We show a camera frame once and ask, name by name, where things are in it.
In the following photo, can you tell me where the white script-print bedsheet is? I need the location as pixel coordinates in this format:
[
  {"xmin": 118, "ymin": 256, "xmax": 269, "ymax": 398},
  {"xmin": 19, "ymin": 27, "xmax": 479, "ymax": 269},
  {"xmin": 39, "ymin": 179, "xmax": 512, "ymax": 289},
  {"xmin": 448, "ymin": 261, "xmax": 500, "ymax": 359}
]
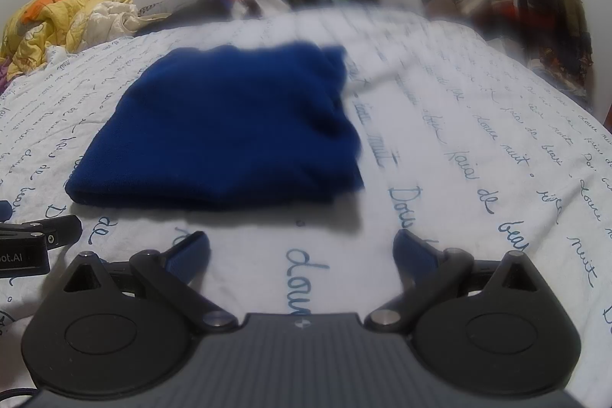
[{"xmin": 0, "ymin": 4, "xmax": 612, "ymax": 394}]

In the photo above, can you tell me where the black clothing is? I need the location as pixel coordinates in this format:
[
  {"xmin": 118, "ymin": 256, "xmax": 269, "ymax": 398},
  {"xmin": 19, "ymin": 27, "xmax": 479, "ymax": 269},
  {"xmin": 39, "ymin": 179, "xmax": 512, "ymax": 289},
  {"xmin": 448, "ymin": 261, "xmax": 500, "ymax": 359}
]
[{"xmin": 143, "ymin": 0, "xmax": 236, "ymax": 32}]

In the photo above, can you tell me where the dark braided cable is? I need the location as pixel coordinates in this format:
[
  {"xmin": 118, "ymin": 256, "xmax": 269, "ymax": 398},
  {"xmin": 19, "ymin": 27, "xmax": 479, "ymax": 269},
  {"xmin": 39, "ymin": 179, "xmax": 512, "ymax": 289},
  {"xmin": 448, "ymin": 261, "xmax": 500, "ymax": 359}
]
[{"xmin": 0, "ymin": 383, "xmax": 38, "ymax": 408}]

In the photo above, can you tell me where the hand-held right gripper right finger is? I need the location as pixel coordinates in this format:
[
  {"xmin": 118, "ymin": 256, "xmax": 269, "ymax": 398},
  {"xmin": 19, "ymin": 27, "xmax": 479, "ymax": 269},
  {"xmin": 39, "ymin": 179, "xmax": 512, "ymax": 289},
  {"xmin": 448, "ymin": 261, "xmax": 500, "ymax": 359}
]
[{"xmin": 364, "ymin": 230, "xmax": 548, "ymax": 332}]

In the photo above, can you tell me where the blue beaded sweater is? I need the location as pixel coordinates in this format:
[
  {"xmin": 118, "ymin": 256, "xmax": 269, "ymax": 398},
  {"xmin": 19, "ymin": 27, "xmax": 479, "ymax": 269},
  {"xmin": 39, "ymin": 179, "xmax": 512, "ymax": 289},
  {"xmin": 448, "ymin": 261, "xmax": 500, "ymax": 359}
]
[{"xmin": 64, "ymin": 42, "xmax": 366, "ymax": 211}]

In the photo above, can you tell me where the grey clothing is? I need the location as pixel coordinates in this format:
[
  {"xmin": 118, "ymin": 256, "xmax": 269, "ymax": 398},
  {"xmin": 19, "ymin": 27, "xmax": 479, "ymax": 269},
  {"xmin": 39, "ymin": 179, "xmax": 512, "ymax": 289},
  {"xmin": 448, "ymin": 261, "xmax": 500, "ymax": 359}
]
[{"xmin": 138, "ymin": 0, "xmax": 212, "ymax": 20}]

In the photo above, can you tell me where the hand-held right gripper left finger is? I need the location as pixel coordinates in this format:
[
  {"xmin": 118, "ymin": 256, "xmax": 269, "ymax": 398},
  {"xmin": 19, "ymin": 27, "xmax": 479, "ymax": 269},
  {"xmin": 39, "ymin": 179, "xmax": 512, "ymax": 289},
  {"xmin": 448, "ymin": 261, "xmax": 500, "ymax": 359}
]
[{"xmin": 62, "ymin": 231, "xmax": 238, "ymax": 332}]

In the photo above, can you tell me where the yellow quilt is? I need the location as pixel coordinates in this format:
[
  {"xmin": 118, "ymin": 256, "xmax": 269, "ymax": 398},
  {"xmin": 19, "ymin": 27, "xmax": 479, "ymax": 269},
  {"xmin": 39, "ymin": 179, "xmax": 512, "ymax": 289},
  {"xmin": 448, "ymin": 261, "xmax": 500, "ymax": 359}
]
[{"xmin": 0, "ymin": 0, "xmax": 144, "ymax": 77}]

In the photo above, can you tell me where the pile of mixed clothes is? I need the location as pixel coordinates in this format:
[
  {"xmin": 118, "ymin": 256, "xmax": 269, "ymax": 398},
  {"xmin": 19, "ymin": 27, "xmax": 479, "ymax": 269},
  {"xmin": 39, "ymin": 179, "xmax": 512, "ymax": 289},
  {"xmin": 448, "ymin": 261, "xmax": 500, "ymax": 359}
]
[{"xmin": 423, "ymin": 0, "xmax": 598, "ymax": 103}]

